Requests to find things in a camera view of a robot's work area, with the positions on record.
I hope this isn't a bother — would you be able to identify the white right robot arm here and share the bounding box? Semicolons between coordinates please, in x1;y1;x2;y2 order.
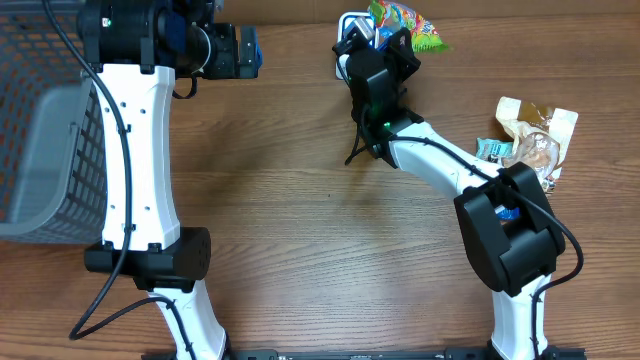
333;27;566;359

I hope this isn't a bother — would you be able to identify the mint green tissue pack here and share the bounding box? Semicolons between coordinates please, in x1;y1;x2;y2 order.
476;138;513;163

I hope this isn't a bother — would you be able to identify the clear cookie bag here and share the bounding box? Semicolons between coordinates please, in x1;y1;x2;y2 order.
495;96;579;194

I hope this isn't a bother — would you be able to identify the blue snack wrapper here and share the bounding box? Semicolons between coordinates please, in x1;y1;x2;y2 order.
495;205;520;221

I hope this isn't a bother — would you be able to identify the white barcode scanner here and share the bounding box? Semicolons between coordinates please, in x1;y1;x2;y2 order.
335;11;376;81

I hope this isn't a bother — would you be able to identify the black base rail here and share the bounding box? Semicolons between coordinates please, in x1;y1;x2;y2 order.
140;345;587;360

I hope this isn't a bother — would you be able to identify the grey plastic mesh basket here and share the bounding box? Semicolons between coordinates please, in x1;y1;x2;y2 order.
1;1;106;245

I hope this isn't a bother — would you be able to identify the green gummy candy bag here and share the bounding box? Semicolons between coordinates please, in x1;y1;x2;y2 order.
368;0;448;53

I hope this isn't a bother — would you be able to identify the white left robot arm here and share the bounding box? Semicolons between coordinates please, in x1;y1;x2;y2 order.
77;0;262;359

